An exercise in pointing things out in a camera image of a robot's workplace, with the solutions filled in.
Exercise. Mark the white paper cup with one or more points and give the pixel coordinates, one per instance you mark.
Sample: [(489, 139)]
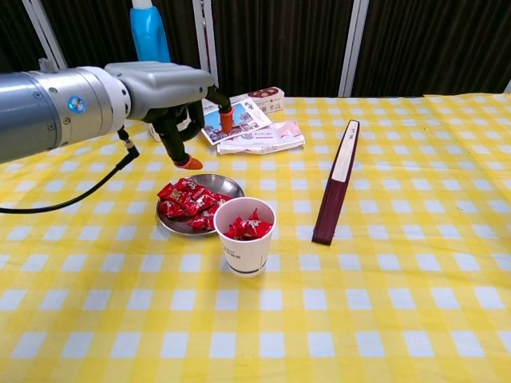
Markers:
[(243, 259)]

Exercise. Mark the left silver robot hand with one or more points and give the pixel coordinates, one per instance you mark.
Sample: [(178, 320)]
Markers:
[(159, 88)]

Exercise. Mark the red candy heap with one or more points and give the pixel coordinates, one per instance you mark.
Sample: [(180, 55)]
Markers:
[(187, 197)]

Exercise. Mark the white metal frame post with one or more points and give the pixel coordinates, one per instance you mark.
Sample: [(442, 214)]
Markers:
[(353, 48), (508, 88), (205, 40), (50, 36)]

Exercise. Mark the silver metal plate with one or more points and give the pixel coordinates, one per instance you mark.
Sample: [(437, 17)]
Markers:
[(223, 185)]

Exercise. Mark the yellow checked tablecloth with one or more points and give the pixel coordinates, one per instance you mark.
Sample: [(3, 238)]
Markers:
[(359, 299)]

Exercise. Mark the building picture postcard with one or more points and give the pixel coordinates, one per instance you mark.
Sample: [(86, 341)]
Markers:
[(247, 119)]

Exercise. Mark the blue squeeze bottle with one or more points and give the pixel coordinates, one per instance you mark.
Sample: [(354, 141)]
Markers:
[(151, 36)]

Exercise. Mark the dark maroon long box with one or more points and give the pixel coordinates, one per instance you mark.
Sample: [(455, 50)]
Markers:
[(327, 223)]

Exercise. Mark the white pink plastic packet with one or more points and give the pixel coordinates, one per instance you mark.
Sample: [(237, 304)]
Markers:
[(275, 137)]

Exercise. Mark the long box with red label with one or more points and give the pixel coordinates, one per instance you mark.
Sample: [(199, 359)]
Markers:
[(267, 99)]

